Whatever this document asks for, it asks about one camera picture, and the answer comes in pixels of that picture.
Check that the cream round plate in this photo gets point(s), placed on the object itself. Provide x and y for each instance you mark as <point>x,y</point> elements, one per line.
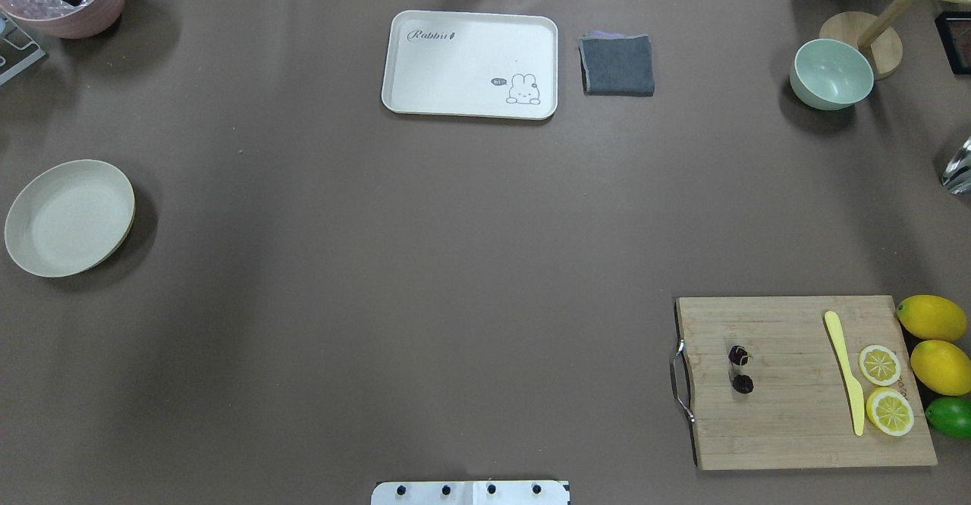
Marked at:
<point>70,218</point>

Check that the cream rabbit tray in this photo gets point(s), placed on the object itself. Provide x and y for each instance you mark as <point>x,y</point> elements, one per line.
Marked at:
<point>471,64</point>

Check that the grey folded cloth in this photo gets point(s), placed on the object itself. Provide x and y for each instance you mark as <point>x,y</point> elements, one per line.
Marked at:
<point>617,65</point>

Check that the bamboo cutting board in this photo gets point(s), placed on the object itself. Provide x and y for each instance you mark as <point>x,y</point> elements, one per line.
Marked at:
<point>797,417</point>

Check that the mint green bowl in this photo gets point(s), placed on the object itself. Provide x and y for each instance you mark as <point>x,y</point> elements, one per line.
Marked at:
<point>830,75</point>

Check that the yellow plastic knife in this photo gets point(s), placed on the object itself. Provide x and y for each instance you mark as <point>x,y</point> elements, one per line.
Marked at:
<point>853,388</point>

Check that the lemon half upper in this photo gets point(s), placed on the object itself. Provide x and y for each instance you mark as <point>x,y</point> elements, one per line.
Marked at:
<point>879,365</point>

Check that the lemon half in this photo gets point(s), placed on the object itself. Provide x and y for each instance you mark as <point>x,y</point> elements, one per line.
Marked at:
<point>879,365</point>
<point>889,411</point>

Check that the wooden cup stand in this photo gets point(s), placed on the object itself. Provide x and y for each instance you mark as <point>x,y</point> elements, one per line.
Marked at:
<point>874,37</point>

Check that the lemon half lower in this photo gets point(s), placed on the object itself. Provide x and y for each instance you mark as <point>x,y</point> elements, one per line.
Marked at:
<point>889,411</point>

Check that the whole yellow lemon upper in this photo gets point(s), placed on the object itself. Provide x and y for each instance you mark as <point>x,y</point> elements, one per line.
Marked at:
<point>931,317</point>

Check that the whole yellow lemon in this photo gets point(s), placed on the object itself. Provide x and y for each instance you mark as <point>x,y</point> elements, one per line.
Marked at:
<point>942,367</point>
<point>931,317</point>

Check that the clear glass cup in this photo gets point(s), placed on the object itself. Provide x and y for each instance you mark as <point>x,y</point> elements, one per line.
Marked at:
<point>956,175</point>

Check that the whole yellow lemon lower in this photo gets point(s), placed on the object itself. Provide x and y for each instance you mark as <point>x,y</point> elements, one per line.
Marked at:
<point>942,367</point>

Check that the green lime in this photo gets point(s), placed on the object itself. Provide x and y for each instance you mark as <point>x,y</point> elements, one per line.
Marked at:
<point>950,415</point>

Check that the white cup rack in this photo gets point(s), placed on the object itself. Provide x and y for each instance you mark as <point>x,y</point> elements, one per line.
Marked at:
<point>19,51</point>

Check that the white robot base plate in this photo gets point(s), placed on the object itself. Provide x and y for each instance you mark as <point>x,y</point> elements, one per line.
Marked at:
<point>472,492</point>

